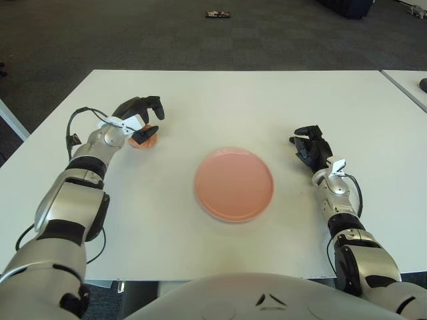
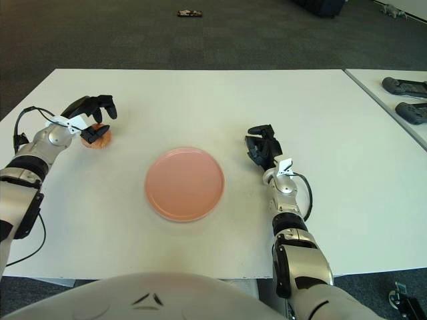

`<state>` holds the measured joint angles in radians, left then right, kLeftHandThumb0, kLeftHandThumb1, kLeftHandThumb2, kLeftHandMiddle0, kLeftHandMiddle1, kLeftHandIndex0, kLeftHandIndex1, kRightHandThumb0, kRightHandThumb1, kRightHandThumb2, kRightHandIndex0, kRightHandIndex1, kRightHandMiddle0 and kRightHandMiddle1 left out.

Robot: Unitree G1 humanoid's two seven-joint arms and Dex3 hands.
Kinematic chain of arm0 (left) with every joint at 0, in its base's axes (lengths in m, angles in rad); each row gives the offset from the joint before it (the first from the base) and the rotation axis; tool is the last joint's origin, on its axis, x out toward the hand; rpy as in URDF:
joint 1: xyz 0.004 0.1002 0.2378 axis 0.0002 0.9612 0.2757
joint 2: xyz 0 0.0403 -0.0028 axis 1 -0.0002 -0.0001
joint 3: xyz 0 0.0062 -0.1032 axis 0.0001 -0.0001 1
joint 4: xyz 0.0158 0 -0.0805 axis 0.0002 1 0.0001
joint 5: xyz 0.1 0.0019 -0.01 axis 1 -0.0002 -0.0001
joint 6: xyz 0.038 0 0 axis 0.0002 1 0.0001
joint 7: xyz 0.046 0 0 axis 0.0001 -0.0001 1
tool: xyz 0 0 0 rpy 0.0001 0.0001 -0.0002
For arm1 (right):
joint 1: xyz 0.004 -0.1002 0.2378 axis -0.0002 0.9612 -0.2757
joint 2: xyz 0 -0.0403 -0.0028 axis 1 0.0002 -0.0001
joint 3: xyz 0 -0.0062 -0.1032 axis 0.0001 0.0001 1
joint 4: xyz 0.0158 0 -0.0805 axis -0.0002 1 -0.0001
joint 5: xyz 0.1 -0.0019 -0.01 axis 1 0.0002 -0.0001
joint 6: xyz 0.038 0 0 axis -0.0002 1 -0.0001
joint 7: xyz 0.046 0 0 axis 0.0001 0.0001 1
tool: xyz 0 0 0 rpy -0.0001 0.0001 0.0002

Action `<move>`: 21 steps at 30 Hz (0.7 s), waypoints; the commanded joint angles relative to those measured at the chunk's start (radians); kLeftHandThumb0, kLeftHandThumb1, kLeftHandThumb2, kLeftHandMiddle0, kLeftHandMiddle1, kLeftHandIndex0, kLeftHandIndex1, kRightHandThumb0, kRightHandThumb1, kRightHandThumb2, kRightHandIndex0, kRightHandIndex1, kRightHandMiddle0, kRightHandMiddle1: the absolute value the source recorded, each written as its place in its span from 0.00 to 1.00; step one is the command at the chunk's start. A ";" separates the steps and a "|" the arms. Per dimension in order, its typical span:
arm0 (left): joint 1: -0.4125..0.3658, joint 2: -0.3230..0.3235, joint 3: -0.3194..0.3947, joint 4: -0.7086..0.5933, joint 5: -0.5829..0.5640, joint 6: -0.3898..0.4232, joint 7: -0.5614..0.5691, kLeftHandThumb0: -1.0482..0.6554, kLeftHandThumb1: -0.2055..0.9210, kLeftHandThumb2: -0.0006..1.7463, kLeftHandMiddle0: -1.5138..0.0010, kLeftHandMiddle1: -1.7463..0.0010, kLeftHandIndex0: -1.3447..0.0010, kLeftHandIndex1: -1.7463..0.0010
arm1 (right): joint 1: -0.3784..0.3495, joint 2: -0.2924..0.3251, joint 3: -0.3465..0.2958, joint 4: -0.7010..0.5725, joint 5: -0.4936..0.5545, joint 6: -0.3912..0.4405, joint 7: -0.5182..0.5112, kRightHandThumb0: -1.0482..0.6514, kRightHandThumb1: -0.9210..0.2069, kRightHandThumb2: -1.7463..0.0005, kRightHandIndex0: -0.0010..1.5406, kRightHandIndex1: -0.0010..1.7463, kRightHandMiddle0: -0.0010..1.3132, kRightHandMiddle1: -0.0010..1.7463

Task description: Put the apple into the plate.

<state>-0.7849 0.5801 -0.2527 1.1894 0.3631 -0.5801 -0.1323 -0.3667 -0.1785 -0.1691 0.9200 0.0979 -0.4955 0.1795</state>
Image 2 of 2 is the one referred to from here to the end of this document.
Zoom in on grey handheld controller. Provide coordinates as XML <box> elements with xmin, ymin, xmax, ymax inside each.
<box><xmin>395</xmin><ymin>102</ymin><xmax>427</xmax><ymax>126</ymax></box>
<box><xmin>382</xmin><ymin>77</ymin><xmax>427</xmax><ymax>99</ymax></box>

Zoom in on red apple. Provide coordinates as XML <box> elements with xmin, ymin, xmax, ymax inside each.
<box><xmin>80</xmin><ymin>123</ymin><xmax>113</xmax><ymax>151</ymax></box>

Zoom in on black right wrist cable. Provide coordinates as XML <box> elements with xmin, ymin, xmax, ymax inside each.
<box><xmin>292</xmin><ymin>173</ymin><xmax>314</xmax><ymax>221</ymax></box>

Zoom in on grey robot torso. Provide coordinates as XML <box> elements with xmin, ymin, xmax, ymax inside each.
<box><xmin>0</xmin><ymin>271</ymin><xmax>284</xmax><ymax>320</ymax></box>

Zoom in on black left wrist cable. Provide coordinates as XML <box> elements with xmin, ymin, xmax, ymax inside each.
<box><xmin>12</xmin><ymin>105</ymin><xmax>73</xmax><ymax>155</ymax></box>

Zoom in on dark blue bag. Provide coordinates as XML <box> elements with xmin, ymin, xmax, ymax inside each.
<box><xmin>292</xmin><ymin>0</ymin><xmax>350</xmax><ymax>19</ymax></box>

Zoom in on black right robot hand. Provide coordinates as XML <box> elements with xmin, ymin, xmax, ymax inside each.
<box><xmin>244</xmin><ymin>124</ymin><xmax>294</xmax><ymax>177</ymax></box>

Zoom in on black wheeled stand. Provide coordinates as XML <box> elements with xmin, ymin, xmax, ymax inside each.
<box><xmin>388</xmin><ymin>282</ymin><xmax>427</xmax><ymax>320</ymax></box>

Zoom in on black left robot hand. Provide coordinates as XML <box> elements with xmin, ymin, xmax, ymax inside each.
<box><xmin>53</xmin><ymin>95</ymin><xmax>118</xmax><ymax>145</ymax></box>

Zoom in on thin black shoulder cable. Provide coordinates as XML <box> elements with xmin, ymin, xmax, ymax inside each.
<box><xmin>5</xmin><ymin>213</ymin><xmax>47</xmax><ymax>267</ymax></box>

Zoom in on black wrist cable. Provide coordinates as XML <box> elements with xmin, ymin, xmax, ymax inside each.
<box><xmin>12</xmin><ymin>105</ymin><xmax>73</xmax><ymax>155</ymax></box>
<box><xmin>292</xmin><ymin>173</ymin><xmax>314</xmax><ymax>221</ymax></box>

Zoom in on pink round plate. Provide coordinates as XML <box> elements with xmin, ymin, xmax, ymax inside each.
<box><xmin>144</xmin><ymin>147</ymin><xmax>226</xmax><ymax>223</ymax></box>

